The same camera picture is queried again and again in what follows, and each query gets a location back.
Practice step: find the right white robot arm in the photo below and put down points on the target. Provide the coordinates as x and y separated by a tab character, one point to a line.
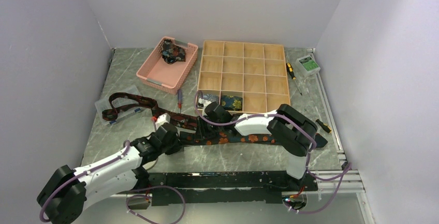
288	127

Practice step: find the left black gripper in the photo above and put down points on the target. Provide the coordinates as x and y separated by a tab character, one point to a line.
177	146

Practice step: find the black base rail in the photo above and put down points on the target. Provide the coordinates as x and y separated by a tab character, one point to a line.
216	187

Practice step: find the red blue screwdriver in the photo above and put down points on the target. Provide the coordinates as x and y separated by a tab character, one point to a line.
180	100

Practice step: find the green white small box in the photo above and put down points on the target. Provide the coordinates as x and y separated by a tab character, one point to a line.
307	65

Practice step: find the crumpled floral tie in basket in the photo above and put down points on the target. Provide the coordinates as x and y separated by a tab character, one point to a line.
172	53

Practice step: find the wooden compartment tray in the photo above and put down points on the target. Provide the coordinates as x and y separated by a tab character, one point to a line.
254	71

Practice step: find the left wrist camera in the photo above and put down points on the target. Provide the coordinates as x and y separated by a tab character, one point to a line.
162	119

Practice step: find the rolled blue yellow tie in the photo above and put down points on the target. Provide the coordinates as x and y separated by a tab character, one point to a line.
231	102

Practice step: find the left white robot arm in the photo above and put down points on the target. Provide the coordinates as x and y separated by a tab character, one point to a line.
69	191

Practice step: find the pink plastic basket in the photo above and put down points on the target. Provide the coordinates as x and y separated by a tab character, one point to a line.
156	73

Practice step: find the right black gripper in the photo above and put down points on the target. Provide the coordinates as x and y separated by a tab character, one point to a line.
207	116

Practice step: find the red patterned dark tie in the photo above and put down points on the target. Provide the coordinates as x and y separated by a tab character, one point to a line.
177	119

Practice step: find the small yellow black screwdriver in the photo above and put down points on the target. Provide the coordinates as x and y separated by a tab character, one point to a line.
315	116

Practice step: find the rolled grey-blue tie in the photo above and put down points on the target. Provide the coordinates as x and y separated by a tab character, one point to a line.
210	97

